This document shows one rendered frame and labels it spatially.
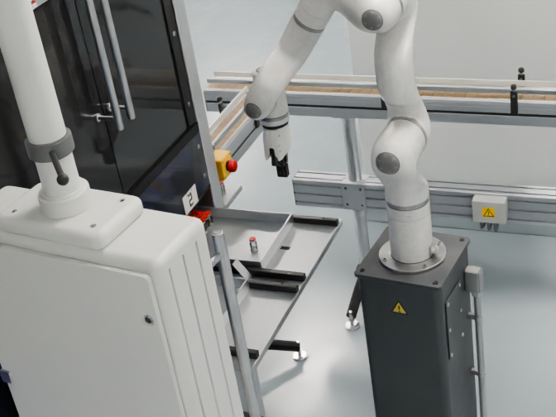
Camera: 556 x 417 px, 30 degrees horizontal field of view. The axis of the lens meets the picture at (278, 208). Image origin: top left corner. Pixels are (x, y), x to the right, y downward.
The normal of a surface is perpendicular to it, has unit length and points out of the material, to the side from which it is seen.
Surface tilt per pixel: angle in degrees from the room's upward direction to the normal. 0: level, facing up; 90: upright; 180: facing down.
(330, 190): 90
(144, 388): 90
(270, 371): 0
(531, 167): 90
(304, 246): 0
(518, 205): 90
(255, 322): 0
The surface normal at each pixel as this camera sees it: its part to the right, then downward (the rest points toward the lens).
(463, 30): -0.37, 0.52
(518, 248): -0.15, -0.85
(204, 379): 0.87, 0.14
